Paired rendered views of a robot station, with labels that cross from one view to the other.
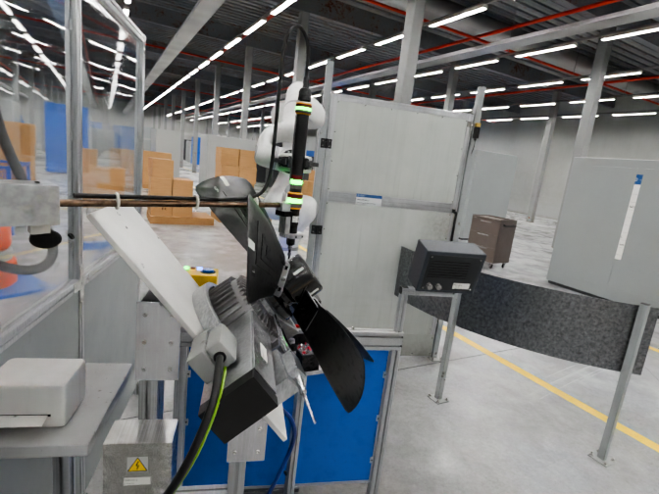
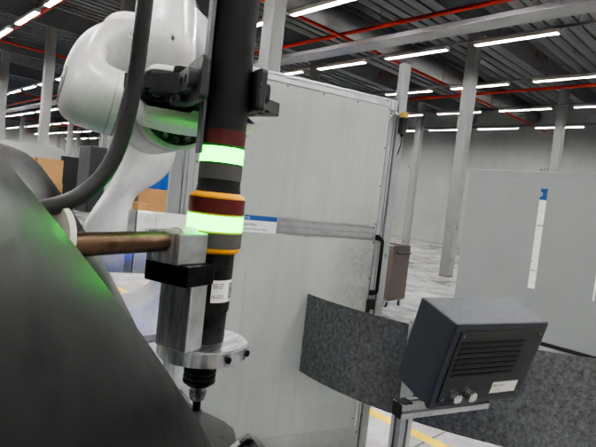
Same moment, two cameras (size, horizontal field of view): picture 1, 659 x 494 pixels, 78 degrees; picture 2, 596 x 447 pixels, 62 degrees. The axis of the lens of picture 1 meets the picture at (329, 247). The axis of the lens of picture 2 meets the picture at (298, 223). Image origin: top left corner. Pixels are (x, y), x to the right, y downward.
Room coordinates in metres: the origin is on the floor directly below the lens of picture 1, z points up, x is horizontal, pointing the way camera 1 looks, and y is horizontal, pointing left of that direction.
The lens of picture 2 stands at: (0.76, 0.15, 1.43)
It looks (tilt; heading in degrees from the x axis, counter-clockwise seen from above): 3 degrees down; 345
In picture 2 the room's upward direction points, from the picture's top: 6 degrees clockwise
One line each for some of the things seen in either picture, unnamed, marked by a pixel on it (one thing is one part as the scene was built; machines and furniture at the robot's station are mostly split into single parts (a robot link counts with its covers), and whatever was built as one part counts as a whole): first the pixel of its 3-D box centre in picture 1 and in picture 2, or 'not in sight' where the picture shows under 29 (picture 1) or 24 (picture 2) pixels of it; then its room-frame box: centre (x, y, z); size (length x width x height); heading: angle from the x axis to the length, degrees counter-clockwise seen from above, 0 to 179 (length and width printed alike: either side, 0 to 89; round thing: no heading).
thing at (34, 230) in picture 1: (45, 235); not in sight; (0.71, 0.51, 1.33); 0.05 x 0.04 x 0.05; 137
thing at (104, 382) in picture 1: (63, 402); not in sight; (0.92, 0.63, 0.85); 0.36 x 0.24 x 0.03; 12
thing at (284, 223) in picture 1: (289, 220); (199, 294); (1.14, 0.12, 1.35); 0.09 x 0.07 x 0.10; 137
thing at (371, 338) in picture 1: (295, 337); not in sight; (1.52, 0.09, 0.82); 0.90 x 0.04 x 0.08; 102
